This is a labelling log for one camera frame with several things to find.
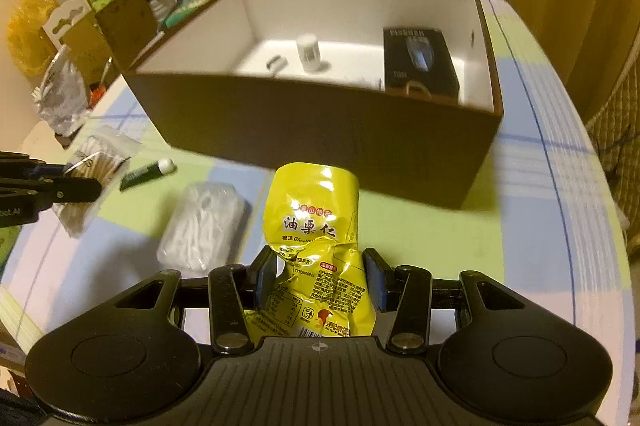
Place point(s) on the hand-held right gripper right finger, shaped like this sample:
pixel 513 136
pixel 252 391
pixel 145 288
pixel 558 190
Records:
pixel 375 281

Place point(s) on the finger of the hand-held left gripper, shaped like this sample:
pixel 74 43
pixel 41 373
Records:
pixel 15 156
pixel 75 191

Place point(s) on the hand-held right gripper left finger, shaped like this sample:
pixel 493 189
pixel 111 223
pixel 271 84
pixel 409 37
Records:
pixel 265 278

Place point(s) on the clear cotton swab box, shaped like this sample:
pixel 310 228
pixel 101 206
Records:
pixel 100 156

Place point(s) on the yellow snack packet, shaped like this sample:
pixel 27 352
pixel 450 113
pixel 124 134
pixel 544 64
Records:
pixel 310 216

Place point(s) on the brown cardboard box white inside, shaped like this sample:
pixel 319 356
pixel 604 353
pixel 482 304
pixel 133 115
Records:
pixel 300 131

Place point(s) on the white electric toothbrush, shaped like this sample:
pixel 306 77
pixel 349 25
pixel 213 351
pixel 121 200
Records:
pixel 277 62

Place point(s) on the small white bottle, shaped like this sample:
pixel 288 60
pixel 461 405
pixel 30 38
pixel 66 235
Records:
pixel 308 53

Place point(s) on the black shaver box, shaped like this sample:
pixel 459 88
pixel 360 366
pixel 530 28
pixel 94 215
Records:
pixel 420 56

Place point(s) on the checked cloth desktop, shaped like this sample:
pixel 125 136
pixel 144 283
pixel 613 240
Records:
pixel 525 206

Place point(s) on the dark green tube white cap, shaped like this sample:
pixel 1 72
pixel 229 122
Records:
pixel 145 173

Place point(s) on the clear plastic bag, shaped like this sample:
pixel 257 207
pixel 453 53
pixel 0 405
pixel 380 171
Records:
pixel 62 96

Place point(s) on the clear floss pick box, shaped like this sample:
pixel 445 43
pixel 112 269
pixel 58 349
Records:
pixel 200 226

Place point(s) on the small orange object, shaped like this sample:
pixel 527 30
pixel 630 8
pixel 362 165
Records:
pixel 97 95

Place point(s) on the yellow plastic bag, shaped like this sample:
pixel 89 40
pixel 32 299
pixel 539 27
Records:
pixel 30 31

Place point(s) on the cardboard box with white card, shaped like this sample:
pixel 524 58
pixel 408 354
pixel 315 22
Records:
pixel 80 41

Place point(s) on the green wet wipes packet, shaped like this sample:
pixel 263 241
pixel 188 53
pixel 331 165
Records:
pixel 192 6

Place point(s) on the chair with quilted cushion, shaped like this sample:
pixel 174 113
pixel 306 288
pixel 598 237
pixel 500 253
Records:
pixel 615 146

